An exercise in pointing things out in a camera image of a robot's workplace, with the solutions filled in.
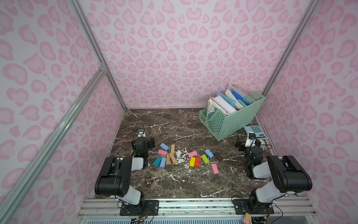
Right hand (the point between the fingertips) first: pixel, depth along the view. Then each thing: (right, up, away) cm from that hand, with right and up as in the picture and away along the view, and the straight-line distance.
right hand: (246, 135), depth 89 cm
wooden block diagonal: (-47, -15, +1) cm, 49 cm away
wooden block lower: (-50, -16, 0) cm, 53 cm away
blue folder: (-2, +25, +6) cm, 25 cm away
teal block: (-57, -17, 0) cm, 59 cm away
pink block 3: (-21, -21, -3) cm, 29 cm away
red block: (-31, -17, 0) cm, 35 cm away
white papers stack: (-15, +19, -3) cm, 24 cm away
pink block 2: (-34, -13, +4) cm, 36 cm away
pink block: (-54, -12, +4) cm, 55 cm away
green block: (-26, -15, +1) cm, 30 cm away
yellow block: (-35, -17, -1) cm, 39 cm away
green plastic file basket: (-16, +6, -1) cm, 17 cm away
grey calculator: (+14, +2, +14) cm, 20 cm away
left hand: (-67, -1, +5) cm, 67 cm away
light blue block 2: (-53, -17, -1) cm, 56 cm away
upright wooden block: (-47, -10, +6) cm, 49 cm away
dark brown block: (-17, -15, +1) cm, 22 cm away
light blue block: (-53, -9, +6) cm, 54 cm away
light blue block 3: (-23, -13, +3) cm, 26 cm away
